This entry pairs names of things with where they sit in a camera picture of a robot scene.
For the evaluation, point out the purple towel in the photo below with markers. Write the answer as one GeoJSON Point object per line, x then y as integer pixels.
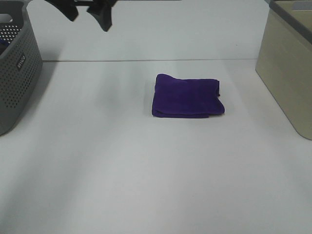
{"type": "Point", "coordinates": [186, 98]}

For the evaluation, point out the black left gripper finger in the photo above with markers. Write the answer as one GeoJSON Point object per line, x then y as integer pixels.
{"type": "Point", "coordinates": [101, 10]}
{"type": "Point", "coordinates": [67, 7]}

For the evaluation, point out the grey perforated laundry basket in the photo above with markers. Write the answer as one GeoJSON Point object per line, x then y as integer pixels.
{"type": "Point", "coordinates": [20, 63]}

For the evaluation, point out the beige plastic storage bin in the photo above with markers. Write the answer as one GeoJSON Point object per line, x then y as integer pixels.
{"type": "Point", "coordinates": [285, 60]}

